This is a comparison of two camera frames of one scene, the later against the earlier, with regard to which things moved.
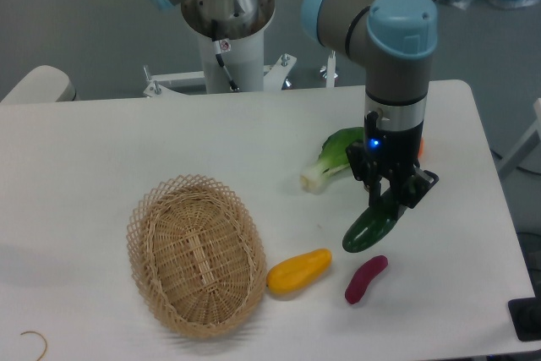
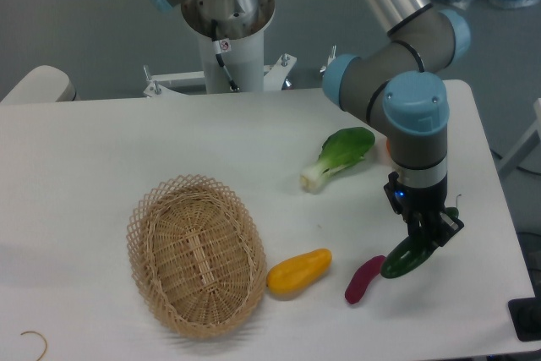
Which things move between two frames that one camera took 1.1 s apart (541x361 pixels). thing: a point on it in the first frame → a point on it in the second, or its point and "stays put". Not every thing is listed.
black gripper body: (385, 152) → (418, 206)
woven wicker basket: (196, 254) stays put
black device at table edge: (526, 314) stays put
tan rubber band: (46, 348) stays put
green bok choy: (333, 157) stays put
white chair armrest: (43, 84) stays put
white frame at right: (524, 146) stays put
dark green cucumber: (374, 222) → (408, 254)
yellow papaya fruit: (292, 273) stays put
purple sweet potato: (363, 276) stays put
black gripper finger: (422, 183) → (445, 226)
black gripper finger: (374, 189) → (415, 227)
